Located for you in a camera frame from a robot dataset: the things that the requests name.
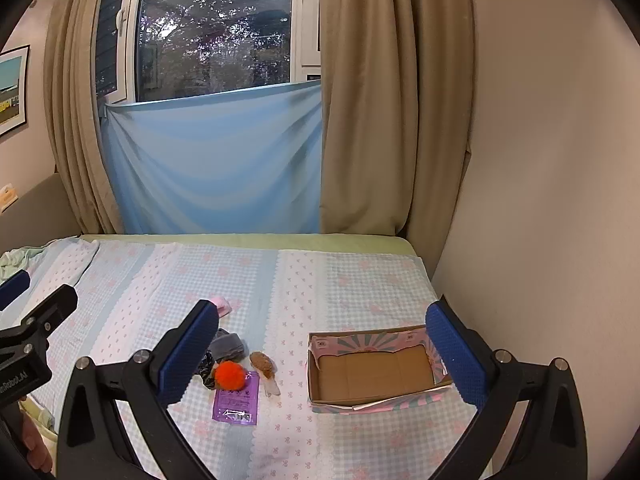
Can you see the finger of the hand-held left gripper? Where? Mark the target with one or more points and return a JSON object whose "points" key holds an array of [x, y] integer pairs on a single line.
{"points": [[52, 305], [14, 287]]}

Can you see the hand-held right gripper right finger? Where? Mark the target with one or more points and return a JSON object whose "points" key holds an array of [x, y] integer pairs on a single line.
{"points": [[457, 355]]}

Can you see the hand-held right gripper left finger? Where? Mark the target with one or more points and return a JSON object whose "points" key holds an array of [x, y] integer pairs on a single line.
{"points": [[187, 355]]}

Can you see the black scrunchie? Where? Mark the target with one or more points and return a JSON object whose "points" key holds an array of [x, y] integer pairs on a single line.
{"points": [[206, 374]]}

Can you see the grey soft cloth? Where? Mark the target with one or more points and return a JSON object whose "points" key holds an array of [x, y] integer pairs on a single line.
{"points": [[228, 344]]}

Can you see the orange fluffy pompom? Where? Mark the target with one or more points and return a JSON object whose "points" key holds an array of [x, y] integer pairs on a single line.
{"points": [[230, 375]]}

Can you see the purple plastic packet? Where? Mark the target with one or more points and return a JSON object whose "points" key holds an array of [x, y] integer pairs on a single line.
{"points": [[237, 405]]}

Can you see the patterned cardboard box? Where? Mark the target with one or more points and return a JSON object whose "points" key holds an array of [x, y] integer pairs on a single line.
{"points": [[370, 375]]}

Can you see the person's left hand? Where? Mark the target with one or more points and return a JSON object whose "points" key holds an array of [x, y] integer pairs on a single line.
{"points": [[37, 445]]}

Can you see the light green cloth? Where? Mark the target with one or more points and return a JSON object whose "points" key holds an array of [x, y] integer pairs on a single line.
{"points": [[17, 262]]}

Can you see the beige headboard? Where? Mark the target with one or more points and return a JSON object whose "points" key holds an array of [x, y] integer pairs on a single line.
{"points": [[35, 215]]}

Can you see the small brown plush item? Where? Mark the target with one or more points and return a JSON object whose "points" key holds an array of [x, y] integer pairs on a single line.
{"points": [[262, 364]]}

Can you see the green bed sheet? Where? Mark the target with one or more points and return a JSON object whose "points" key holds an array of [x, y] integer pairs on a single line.
{"points": [[250, 240]]}

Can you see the beige curtain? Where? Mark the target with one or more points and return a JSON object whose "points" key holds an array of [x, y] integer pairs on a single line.
{"points": [[390, 110], [75, 110]]}

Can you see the blue cloth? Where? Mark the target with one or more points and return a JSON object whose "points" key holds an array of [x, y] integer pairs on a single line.
{"points": [[215, 160]]}

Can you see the white framed window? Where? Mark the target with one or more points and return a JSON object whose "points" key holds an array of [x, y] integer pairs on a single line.
{"points": [[215, 35]]}

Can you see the framed wall picture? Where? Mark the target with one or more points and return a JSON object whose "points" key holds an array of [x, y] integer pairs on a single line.
{"points": [[12, 90]]}

